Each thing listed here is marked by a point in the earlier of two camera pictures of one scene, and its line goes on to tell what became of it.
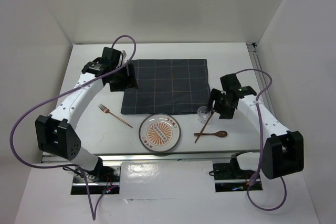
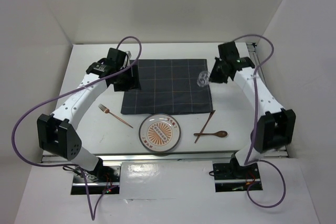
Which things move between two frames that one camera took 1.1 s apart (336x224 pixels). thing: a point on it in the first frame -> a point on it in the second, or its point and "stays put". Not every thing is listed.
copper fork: [106, 110] stays put
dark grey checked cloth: [171, 86] stays put
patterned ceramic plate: [159, 133] stays put
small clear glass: [203, 113] -> [203, 78]
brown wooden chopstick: [205, 126] stays put
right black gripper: [226, 114] -> [213, 77]
